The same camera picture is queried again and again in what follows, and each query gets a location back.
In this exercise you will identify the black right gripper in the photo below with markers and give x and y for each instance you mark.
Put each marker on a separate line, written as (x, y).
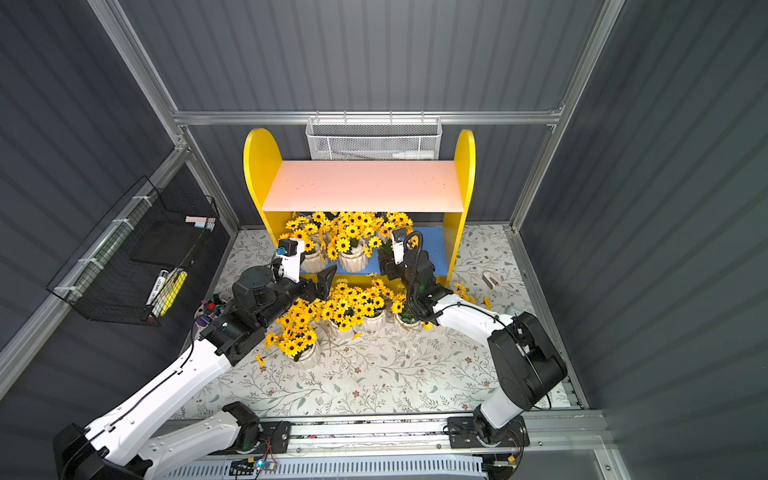
(398, 267)

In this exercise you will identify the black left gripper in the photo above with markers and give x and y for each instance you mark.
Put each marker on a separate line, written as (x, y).
(310, 282)

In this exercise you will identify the sunflower pot top shelf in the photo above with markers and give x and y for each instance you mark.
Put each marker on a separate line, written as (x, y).
(463, 292)
(339, 313)

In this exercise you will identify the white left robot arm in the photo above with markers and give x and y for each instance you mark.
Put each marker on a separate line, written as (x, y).
(122, 443)

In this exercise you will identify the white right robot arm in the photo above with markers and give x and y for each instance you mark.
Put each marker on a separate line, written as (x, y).
(527, 364)

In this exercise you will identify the yellow wooden shelf unit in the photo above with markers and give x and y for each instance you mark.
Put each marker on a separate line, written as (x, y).
(280, 188)

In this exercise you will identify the pen holder with markers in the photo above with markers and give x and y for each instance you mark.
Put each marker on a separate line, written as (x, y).
(209, 310)

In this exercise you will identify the pink sticky note pad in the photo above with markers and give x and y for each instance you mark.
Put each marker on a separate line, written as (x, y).
(201, 222)

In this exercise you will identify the yellow book in basket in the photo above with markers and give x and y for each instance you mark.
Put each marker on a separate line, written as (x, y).
(163, 293)

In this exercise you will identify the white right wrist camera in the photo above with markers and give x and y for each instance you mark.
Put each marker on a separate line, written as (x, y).
(398, 241)

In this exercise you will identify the white wire basket behind shelf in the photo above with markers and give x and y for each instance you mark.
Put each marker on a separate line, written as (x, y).
(373, 142)

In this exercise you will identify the black wire wall basket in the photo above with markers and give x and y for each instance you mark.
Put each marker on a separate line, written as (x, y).
(111, 280)

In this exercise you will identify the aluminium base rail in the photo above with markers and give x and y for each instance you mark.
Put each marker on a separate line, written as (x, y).
(554, 444)

